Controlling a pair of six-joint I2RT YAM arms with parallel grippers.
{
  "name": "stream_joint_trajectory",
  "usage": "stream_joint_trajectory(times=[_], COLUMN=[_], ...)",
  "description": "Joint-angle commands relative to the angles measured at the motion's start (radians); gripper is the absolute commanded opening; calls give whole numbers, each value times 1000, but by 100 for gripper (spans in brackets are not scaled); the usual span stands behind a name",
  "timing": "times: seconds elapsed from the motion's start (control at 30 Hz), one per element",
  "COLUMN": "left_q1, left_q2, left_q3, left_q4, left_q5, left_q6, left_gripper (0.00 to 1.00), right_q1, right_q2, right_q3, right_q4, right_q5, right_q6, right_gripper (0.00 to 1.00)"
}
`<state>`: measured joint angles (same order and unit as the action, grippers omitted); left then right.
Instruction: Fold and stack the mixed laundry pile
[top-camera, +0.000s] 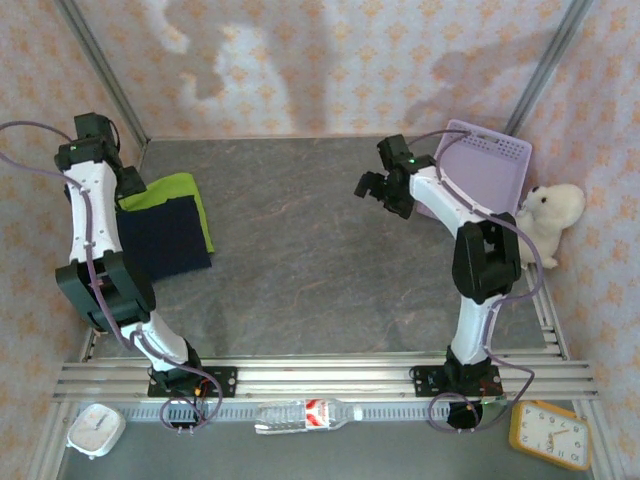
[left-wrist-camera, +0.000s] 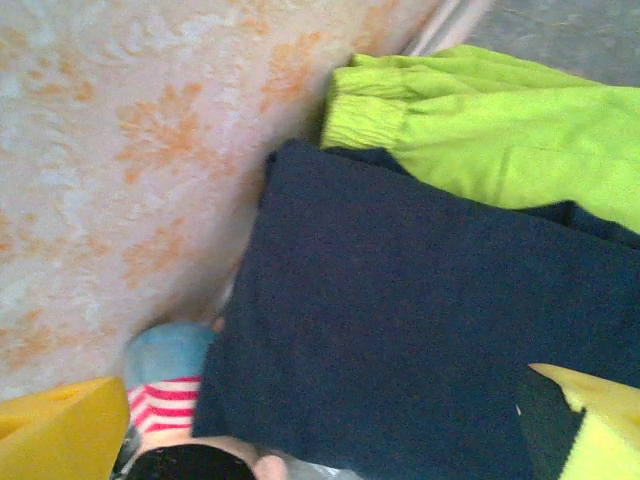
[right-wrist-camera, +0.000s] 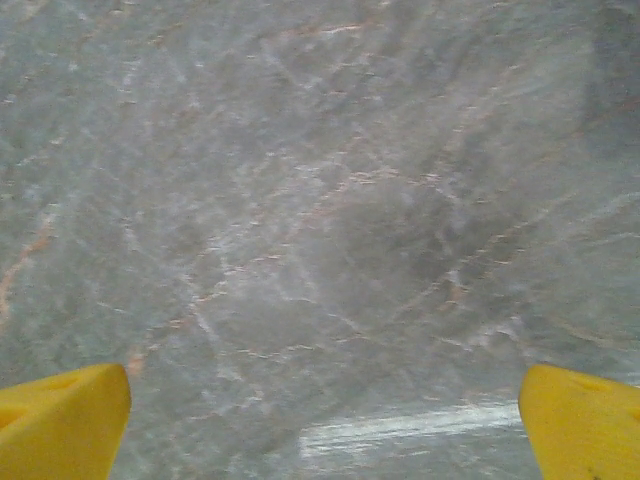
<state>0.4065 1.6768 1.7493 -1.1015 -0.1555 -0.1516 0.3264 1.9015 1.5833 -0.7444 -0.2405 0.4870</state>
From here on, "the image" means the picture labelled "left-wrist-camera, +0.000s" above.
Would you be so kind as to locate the navy blue cloth garment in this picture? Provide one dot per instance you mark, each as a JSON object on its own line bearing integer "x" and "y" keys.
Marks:
{"x": 400, "y": 310}

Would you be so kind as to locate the doll with striped shirt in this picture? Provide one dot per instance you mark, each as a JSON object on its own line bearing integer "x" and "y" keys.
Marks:
{"x": 165, "y": 400}

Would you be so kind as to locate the lime green cloth garment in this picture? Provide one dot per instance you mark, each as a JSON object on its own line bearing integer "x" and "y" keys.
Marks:
{"x": 500, "y": 130}

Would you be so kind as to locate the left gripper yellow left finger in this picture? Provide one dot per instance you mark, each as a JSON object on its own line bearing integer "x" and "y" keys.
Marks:
{"x": 60, "y": 435}

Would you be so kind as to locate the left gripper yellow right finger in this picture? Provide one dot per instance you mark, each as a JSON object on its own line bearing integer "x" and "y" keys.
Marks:
{"x": 610, "y": 440}

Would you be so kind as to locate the aluminium table side rail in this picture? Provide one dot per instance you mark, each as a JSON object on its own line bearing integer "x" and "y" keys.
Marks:
{"x": 440, "y": 30}

